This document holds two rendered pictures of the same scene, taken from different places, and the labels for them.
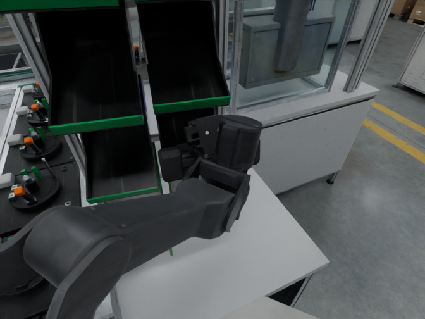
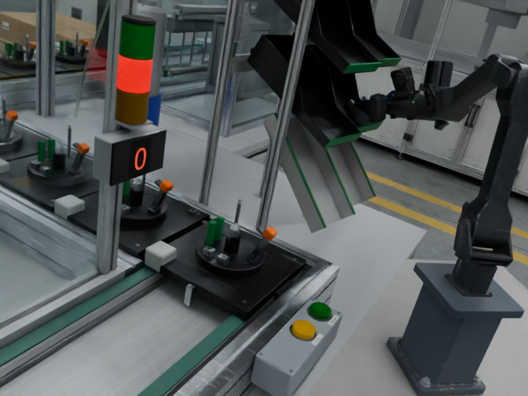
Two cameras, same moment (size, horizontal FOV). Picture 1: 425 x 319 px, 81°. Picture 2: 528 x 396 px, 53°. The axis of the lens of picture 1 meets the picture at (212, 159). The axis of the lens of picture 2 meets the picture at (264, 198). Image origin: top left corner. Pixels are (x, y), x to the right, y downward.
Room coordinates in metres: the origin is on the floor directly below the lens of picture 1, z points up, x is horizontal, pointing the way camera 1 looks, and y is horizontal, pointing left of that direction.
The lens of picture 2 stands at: (-0.44, 1.00, 1.54)
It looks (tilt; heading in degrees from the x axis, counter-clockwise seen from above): 25 degrees down; 320
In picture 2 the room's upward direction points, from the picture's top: 12 degrees clockwise
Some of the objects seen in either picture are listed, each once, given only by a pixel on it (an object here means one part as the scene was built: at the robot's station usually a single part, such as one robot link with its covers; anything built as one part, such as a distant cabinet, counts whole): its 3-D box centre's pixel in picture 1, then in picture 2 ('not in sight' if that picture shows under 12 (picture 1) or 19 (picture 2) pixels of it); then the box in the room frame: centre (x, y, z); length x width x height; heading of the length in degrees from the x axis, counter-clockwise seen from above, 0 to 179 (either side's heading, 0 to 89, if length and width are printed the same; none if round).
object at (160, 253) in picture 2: not in sight; (160, 256); (0.33, 0.57, 0.97); 0.05 x 0.05 x 0.04; 24
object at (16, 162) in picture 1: (37, 140); not in sight; (0.74, 0.65, 1.01); 0.24 x 0.24 x 0.13; 24
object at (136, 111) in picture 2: not in sight; (131, 104); (0.31, 0.67, 1.28); 0.05 x 0.05 x 0.05
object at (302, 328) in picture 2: not in sight; (302, 331); (0.05, 0.44, 0.96); 0.04 x 0.04 x 0.02
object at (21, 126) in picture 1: (41, 109); not in sight; (0.96, 0.75, 1.01); 0.24 x 0.24 x 0.13; 24
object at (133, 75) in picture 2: not in sight; (134, 72); (0.31, 0.67, 1.33); 0.05 x 0.05 x 0.05
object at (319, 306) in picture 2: not in sight; (320, 312); (0.08, 0.37, 0.96); 0.04 x 0.04 x 0.02
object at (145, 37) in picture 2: not in sight; (137, 39); (0.31, 0.67, 1.38); 0.05 x 0.05 x 0.05
